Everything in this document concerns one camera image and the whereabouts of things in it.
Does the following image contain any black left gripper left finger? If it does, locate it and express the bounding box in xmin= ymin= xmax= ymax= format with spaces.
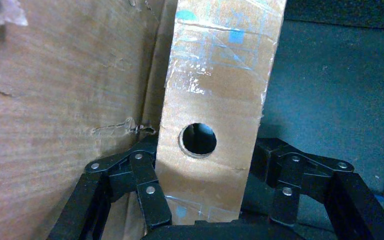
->
xmin=47 ymin=135 xmax=173 ymax=240

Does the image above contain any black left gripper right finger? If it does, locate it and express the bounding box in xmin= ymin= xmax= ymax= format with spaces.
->
xmin=249 ymin=138 xmax=384 ymax=240

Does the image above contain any large open cardboard carton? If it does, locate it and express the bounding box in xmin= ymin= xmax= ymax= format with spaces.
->
xmin=0 ymin=0 xmax=180 ymax=240

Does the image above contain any small cardboard box with holes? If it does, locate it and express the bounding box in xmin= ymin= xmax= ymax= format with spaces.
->
xmin=154 ymin=0 xmax=288 ymax=224

